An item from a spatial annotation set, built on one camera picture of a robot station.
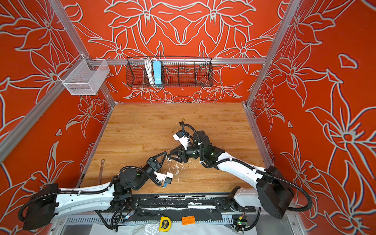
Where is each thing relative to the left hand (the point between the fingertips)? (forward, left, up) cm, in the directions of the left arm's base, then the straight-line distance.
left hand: (161, 148), depth 68 cm
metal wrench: (+1, +40, -23) cm, 47 cm away
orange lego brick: (-26, -14, -23) cm, 37 cm away
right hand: (-2, -3, -4) cm, 5 cm away
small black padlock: (+34, -6, -23) cm, 41 cm away
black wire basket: (+54, -2, +7) cm, 55 cm away
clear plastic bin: (+43, +57, +9) cm, 72 cm away
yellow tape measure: (-28, -4, -21) cm, 35 cm away
